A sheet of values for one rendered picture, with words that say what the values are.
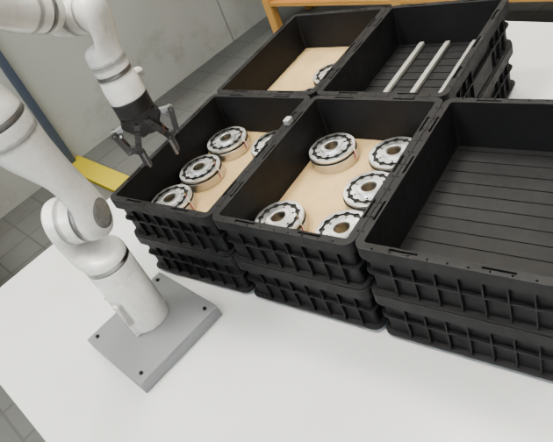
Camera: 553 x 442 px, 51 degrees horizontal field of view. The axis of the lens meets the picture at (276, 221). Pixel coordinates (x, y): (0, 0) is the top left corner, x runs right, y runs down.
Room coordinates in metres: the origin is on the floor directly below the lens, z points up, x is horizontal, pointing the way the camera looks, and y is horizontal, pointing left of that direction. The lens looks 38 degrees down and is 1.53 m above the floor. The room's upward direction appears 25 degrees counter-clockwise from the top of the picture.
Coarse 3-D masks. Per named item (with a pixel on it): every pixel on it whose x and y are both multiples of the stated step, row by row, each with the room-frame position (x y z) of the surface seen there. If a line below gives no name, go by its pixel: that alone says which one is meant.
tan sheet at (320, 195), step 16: (368, 144) 1.02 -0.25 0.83; (368, 160) 0.96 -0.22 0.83; (304, 176) 1.01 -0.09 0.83; (320, 176) 0.98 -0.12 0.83; (336, 176) 0.96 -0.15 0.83; (352, 176) 0.94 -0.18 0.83; (288, 192) 0.98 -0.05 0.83; (304, 192) 0.95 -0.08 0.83; (320, 192) 0.93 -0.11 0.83; (336, 192) 0.91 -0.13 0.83; (304, 208) 0.91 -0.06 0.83; (320, 208) 0.88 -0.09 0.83; (336, 208) 0.86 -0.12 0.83
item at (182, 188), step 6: (174, 186) 1.14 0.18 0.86; (180, 186) 1.13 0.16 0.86; (186, 186) 1.12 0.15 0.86; (162, 192) 1.14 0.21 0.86; (180, 192) 1.10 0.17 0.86; (186, 192) 1.10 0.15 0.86; (156, 198) 1.12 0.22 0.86; (180, 198) 1.08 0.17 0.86; (186, 198) 1.07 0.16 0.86; (174, 204) 1.07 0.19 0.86; (180, 204) 1.06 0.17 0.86
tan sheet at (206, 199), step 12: (252, 132) 1.27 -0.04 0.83; (264, 132) 1.25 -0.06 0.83; (252, 144) 1.22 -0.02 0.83; (240, 156) 1.19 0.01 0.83; (252, 156) 1.17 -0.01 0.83; (228, 168) 1.16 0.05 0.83; (240, 168) 1.14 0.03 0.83; (228, 180) 1.12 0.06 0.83; (204, 192) 1.11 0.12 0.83; (216, 192) 1.09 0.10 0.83; (204, 204) 1.07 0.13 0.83
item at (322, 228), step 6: (342, 210) 0.81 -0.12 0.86; (348, 210) 0.80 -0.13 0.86; (354, 210) 0.80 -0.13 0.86; (330, 216) 0.81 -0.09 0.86; (336, 216) 0.81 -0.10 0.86; (342, 216) 0.80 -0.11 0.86; (348, 216) 0.79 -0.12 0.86; (354, 216) 0.79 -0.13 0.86; (360, 216) 0.78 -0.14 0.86; (324, 222) 0.80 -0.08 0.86; (330, 222) 0.80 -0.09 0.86; (318, 228) 0.79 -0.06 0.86; (324, 228) 0.79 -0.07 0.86; (324, 234) 0.77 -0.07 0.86
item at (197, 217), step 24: (216, 96) 1.33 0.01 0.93; (240, 96) 1.27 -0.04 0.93; (264, 96) 1.22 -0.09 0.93; (288, 96) 1.18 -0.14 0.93; (192, 120) 1.27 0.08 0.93; (168, 144) 1.21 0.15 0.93; (144, 168) 1.15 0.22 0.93; (120, 192) 1.10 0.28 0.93; (168, 216) 0.96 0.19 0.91; (192, 216) 0.90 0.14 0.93
